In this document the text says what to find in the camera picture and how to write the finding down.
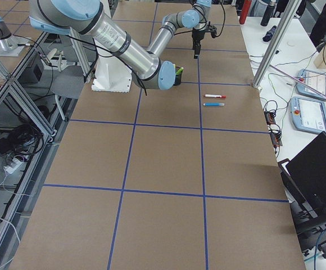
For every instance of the blue highlighter pen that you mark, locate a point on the blue highlighter pen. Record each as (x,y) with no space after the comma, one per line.
(213,104)

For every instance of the black water bottle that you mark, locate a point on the black water bottle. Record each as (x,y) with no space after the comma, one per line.
(268,13)

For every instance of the green highlighter pen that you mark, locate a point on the green highlighter pen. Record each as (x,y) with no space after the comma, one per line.
(179,71)

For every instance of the black mesh pen cup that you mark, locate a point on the black mesh pen cup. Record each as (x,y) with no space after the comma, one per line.
(178,78)

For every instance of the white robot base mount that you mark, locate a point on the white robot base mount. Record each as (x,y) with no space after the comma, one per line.
(111,74)

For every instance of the aluminium frame post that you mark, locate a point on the aluminium frame post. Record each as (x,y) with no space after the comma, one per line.
(282,27)

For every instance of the near teach pendant tablet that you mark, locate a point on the near teach pendant tablet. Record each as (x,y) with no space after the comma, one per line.
(308,115)

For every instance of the far teach pendant tablet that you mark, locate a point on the far teach pendant tablet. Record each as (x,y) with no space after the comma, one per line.
(314,79)

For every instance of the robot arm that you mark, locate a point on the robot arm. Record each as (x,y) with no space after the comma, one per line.
(89,18)

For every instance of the black laptop computer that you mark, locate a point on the black laptop computer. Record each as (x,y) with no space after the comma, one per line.
(307,171)

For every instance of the red white marker pen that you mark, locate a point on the red white marker pen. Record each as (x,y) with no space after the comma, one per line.
(215,96)

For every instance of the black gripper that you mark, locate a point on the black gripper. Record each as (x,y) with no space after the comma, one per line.
(198,36)

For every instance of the red cylinder bottle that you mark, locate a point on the red cylinder bottle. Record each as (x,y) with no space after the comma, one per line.
(244,11)

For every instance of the grey office chair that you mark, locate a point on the grey office chair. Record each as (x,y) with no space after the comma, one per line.
(69,84)

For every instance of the teach pendant tablet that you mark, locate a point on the teach pendant tablet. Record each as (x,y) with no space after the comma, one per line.
(314,79)
(308,115)

